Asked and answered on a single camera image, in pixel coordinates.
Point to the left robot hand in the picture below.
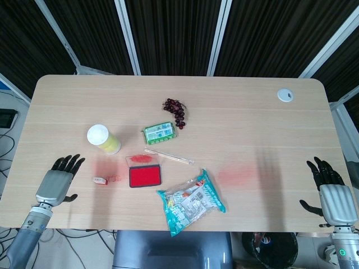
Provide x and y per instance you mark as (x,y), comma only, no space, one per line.
(53,182)

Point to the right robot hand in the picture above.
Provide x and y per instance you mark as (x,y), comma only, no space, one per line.
(335,196)

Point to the small red white stamp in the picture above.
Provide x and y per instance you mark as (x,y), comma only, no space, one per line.
(100,180)

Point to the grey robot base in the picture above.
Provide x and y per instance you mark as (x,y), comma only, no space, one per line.
(172,250)

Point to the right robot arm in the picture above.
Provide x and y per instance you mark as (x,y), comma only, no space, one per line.
(345,246)

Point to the tennis ball canister white lid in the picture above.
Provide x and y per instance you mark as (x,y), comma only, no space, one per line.
(103,139)

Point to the black device on floor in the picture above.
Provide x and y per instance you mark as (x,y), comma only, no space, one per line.
(6,117)

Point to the black trash bin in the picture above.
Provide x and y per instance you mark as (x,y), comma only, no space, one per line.
(270,249)

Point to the clear ink pad lid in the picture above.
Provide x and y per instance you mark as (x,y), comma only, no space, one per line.
(139,159)

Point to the red ink pad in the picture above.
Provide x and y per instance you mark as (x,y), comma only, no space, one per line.
(145,176)

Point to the white desk grommet cap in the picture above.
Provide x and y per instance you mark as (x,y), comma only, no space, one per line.
(285,95)

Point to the green tissue pack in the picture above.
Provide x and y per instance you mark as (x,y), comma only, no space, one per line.
(160,132)

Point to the wrapped wooden chopsticks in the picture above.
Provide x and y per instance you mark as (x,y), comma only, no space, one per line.
(169,155)

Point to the teal noodle snack bag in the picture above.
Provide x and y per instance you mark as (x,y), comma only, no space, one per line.
(192,203)

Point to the dark red grape bunch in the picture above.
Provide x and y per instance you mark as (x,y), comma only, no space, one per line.
(176,110)

